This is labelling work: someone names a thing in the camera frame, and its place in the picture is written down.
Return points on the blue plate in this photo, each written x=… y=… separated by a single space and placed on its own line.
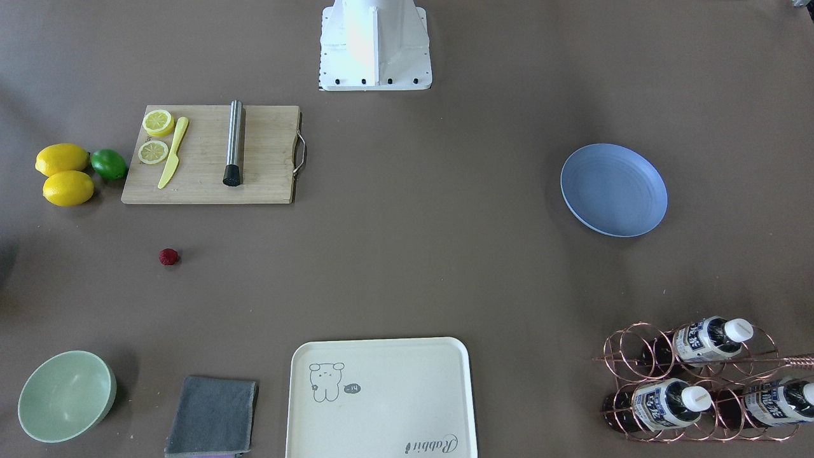
x=613 y=190

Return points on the red strawberry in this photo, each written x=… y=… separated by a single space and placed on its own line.
x=168 y=256

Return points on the cream rabbit tray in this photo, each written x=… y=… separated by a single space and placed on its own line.
x=402 y=397

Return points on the steel muddler black tip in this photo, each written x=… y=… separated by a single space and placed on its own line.
x=235 y=143

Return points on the yellow plastic knife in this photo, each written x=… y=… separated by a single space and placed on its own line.
x=172 y=160

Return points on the thin lemon slice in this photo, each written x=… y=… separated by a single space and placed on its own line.
x=153 y=152

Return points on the grey folded cloth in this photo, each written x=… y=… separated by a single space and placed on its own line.
x=214 y=417

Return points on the thick lemon half slice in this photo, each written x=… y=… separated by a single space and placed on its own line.
x=158 y=123

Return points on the dark drink bottle middle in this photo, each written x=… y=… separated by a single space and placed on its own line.
x=656 y=406

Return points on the dark drink bottle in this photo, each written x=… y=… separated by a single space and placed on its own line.
x=656 y=406
x=711 y=340
x=777 y=403

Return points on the green lime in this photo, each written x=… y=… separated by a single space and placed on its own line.
x=108 y=164

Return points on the dark drink bottle upper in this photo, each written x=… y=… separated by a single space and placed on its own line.
x=711 y=340

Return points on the yellow lemon outer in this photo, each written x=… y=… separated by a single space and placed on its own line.
x=68 y=188

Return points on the yellow lemon near lime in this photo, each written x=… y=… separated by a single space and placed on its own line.
x=61 y=157

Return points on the green bowl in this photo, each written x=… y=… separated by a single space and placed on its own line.
x=66 y=396

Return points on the dark drink bottle outer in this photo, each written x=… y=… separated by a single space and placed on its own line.
x=777 y=403

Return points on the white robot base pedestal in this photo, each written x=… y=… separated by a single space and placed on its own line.
x=374 y=46

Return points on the copper wire bottle rack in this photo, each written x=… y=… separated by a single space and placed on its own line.
x=629 y=355

